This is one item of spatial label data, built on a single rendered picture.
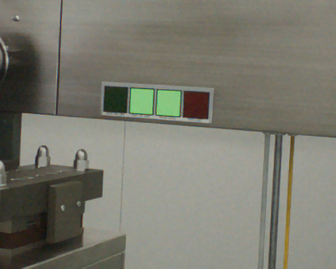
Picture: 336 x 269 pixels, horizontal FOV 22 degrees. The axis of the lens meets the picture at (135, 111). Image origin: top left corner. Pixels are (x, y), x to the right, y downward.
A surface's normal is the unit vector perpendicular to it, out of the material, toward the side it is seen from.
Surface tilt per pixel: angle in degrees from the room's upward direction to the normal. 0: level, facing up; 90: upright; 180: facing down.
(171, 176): 90
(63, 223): 90
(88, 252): 90
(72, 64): 90
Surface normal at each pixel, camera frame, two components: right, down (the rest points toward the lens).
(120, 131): -0.42, 0.03
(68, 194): 0.91, 0.07
